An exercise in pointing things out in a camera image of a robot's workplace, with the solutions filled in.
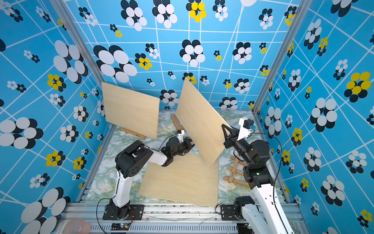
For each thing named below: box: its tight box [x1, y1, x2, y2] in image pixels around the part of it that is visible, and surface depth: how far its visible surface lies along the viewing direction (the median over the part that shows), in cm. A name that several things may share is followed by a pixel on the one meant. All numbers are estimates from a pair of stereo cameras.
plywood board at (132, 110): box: [101, 81, 161, 140], surface depth 93 cm
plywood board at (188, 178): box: [137, 153, 220, 208], surface depth 84 cm
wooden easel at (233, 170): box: [223, 154, 250, 187], surface depth 86 cm
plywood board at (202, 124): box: [175, 77, 227, 167], surface depth 77 cm
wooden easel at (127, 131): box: [121, 127, 147, 140], surface depth 101 cm
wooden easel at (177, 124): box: [170, 113, 185, 131], surface depth 110 cm
